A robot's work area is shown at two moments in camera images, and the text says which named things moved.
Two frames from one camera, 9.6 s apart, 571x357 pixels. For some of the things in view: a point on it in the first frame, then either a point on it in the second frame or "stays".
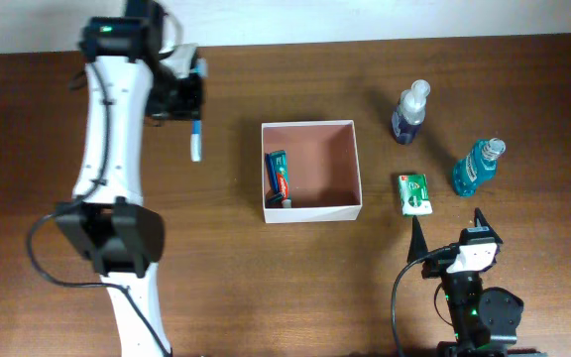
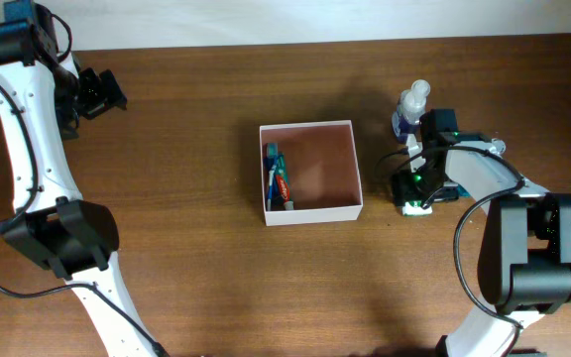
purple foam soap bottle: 410,112 stays
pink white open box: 323,170 stays
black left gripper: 191,108 to 104,99
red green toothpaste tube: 282,174 stays
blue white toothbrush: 196,128 to 271,159
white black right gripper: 418,247 to 405,190
